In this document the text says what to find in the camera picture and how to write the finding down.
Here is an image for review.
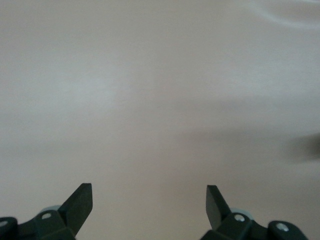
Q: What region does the brown table mat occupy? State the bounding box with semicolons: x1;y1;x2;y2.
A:
0;0;320;240

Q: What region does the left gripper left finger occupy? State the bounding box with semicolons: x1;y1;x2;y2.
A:
0;183;94;240

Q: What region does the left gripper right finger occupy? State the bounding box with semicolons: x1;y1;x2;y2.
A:
199;184;309;240

